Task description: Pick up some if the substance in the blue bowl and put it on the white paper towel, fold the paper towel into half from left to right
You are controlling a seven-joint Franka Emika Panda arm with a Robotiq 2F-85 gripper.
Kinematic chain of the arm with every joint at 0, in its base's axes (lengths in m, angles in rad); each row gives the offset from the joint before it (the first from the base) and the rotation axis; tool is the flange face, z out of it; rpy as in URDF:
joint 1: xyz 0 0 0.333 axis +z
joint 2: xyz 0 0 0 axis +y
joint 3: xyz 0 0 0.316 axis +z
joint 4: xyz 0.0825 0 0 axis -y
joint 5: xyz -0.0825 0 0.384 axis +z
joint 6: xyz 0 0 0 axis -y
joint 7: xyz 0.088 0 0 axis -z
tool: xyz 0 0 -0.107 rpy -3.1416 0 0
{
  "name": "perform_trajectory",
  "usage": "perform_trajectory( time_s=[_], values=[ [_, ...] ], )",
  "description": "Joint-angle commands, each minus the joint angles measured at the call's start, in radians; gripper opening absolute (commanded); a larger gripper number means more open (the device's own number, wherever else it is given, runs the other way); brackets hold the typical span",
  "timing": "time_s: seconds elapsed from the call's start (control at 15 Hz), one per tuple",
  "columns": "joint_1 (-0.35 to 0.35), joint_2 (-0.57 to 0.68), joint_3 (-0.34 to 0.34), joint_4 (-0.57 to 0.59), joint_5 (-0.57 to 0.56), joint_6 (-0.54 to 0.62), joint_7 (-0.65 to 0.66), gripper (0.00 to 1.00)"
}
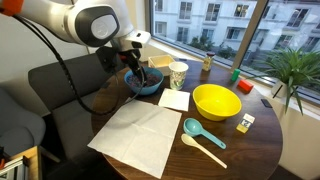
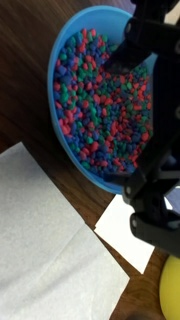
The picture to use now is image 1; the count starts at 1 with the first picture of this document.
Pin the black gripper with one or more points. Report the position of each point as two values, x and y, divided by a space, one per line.
130 55

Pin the large white paper towel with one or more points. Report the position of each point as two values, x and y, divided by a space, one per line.
133 133

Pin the colourful beads in bowl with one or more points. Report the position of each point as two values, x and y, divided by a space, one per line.
153 80

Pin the blue bowl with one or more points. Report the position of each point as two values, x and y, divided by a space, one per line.
150 90

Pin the yellow bowl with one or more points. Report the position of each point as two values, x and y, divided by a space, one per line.
216 103

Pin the white wooden box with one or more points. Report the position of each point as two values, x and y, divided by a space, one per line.
160 61

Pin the printed paper cup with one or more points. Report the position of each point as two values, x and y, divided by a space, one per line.
178 78

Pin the black table edge pad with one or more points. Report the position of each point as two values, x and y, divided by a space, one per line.
266 103
182 60

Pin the small white folded napkin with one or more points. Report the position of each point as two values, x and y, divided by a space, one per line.
174 99

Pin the spice jar with dark lid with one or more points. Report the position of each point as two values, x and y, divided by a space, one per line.
207 63

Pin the teal measuring scoop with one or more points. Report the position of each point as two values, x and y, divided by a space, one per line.
192 127

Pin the white apartment building outside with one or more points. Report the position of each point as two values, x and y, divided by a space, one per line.
200 20

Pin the cream plastic spoon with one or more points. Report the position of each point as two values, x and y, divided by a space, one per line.
188 139

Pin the dark grey sofa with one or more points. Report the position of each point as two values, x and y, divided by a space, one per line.
50 86

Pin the green block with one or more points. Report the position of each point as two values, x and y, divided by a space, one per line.
235 75

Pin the red block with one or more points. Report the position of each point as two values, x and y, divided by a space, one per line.
245 85

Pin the yellow and white small box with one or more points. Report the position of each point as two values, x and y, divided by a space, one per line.
245 124

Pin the light grey chair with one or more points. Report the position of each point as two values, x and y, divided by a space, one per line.
16 126

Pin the wooden cart with aluminium rails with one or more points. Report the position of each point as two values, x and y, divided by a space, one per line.
31 160

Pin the potted green plant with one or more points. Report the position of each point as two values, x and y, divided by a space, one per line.
293 66

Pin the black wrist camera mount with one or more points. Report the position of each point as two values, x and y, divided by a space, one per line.
106 58

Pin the window frame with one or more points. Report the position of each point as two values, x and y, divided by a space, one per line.
250 33

